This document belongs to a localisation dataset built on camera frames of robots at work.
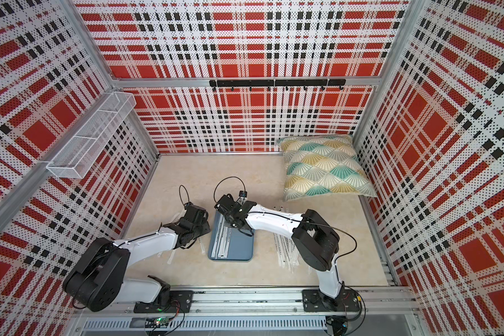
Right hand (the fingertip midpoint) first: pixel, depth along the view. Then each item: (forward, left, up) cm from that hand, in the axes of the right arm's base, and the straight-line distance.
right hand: (237, 219), depth 87 cm
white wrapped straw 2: (-12, -22, -6) cm, 26 cm away
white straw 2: (-12, +6, -6) cm, 15 cm away
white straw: (-7, +9, -6) cm, 13 cm away
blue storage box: (-10, -1, -6) cm, 12 cm away
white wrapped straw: (-8, -17, -7) cm, 20 cm away
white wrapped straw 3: (-11, +14, -6) cm, 19 cm away
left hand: (+1, +14, -6) cm, 16 cm away
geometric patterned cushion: (+22, -38, +10) cm, 45 cm away
